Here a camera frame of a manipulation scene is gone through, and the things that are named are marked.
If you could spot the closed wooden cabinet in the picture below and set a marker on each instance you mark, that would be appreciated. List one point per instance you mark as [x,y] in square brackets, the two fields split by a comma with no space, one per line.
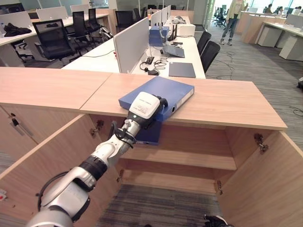
[47,85]

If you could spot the black mesh office chair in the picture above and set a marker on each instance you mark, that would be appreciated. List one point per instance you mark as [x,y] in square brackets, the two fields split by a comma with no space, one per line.
[123,20]
[53,40]
[209,55]
[80,26]
[203,41]

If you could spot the white desk with pedestals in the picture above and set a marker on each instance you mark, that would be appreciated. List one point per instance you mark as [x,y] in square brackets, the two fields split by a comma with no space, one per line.
[286,42]

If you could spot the black object on floor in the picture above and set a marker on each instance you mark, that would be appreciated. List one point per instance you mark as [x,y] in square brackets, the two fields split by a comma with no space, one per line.
[300,82]

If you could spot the open wooden office cabinet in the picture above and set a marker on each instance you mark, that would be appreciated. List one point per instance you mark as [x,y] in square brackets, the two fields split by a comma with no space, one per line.
[213,101]

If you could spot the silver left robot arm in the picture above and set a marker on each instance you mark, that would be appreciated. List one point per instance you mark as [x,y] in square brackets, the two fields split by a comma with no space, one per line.
[78,189]

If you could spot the dark flat closed laptop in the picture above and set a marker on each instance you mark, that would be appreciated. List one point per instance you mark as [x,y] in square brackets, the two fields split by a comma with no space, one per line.
[181,70]

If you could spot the large grey desk partition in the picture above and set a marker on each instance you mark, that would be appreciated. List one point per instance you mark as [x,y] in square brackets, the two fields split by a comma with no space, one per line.
[131,45]

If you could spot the black antenna router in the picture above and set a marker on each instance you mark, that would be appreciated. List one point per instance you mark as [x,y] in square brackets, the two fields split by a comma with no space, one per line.
[172,33]

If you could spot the long white office desk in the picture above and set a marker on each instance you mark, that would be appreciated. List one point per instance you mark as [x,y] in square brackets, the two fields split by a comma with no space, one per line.
[99,54]

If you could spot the black power strip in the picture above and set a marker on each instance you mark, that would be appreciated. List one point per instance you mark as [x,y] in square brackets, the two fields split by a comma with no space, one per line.
[149,60]

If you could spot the person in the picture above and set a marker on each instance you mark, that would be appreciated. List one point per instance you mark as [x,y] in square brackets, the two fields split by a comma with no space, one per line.
[233,19]

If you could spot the small grey desk partition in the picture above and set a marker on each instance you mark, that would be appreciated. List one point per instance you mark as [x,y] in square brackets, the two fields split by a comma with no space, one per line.
[155,19]

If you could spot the black power adapter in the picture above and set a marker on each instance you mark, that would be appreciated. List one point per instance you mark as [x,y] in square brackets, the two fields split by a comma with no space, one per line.
[152,72]

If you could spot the open grey laptop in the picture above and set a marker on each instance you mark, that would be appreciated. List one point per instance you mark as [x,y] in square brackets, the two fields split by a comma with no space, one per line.
[174,50]

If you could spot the white box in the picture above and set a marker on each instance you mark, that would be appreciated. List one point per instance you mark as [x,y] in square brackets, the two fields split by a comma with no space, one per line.
[186,29]

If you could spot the metal door hinge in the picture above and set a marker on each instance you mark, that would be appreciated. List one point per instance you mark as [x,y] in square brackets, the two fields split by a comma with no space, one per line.
[120,176]
[97,127]
[261,143]
[219,187]

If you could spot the black cabinet key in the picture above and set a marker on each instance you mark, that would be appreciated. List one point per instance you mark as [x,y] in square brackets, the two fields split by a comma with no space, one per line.
[14,121]

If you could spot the white desk with partitions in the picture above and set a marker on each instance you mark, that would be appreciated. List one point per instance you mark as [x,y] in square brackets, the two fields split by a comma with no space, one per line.
[14,52]

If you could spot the blue standing box file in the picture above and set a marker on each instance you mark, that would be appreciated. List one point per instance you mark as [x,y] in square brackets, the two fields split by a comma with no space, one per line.
[156,35]

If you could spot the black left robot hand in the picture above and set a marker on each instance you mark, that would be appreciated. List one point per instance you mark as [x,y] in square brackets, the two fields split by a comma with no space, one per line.
[145,105]

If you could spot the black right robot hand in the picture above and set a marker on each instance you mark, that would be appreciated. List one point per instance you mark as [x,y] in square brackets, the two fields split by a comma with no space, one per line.
[215,221]

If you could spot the wooden cabinet shelf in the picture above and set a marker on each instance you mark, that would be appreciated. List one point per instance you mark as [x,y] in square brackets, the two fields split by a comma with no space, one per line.
[184,158]

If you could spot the red and white tag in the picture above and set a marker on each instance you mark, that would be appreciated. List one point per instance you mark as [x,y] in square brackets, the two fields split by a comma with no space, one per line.
[2,195]

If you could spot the low wooden counter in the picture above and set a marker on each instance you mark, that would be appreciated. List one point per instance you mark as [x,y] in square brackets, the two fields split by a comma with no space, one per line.
[251,27]

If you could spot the wooden cabinet door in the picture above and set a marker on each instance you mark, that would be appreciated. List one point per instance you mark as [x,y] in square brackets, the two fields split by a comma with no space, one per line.
[265,189]
[47,160]

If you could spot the blue lever arch folder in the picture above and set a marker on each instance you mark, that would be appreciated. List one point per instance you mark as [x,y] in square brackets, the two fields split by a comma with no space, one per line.
[161,91]

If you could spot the black jacket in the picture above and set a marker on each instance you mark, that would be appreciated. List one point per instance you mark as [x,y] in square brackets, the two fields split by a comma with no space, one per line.
[15,30]

